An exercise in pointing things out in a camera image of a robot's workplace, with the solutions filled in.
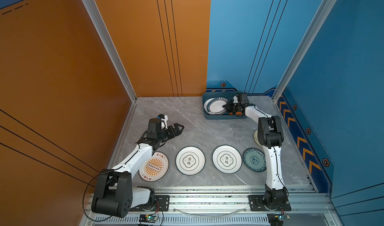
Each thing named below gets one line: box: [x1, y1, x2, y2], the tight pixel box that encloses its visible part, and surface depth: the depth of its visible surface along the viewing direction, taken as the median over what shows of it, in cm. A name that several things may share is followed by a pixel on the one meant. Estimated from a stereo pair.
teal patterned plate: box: [243, 147, 267, 173], surface depth 89 cm
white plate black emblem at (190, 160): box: [175, 146, 206, 176], surface depth 89 cm
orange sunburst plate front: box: [138, 151, 170, 183], surface depth 86 cm
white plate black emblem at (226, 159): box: [212, 144, 242, 175], surface depth 89 cm
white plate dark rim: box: [204, 97, 228, 115], surface depth 114 cm
